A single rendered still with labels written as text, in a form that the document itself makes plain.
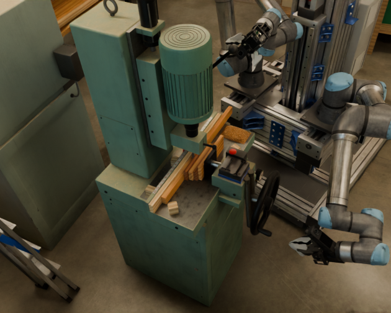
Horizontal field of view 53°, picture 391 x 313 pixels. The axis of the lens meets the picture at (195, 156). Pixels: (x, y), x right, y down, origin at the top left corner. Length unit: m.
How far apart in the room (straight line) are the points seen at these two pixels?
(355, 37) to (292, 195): 0.97
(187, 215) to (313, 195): 1.17
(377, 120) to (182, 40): 0.77
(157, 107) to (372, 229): 0.88
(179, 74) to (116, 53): 0.23
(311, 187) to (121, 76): 1.53
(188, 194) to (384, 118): 0.80
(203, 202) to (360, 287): 1.25
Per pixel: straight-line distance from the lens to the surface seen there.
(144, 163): 1.71
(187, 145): 1.58
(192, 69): 1.28
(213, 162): 1.61
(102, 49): 1.42
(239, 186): 1.54
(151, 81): 1.41
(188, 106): 1.38
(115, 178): 1.83
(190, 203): 1.56
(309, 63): 2.10
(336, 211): 1.49
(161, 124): 1.53
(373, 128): 1.58
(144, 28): 1.36
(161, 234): 1.87
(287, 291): 2.39
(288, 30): 1.86
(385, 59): 4.25
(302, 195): 2.50
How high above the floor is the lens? 2.15
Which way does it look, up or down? 46 degrees down
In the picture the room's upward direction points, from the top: 4 degrees counter-clockwise
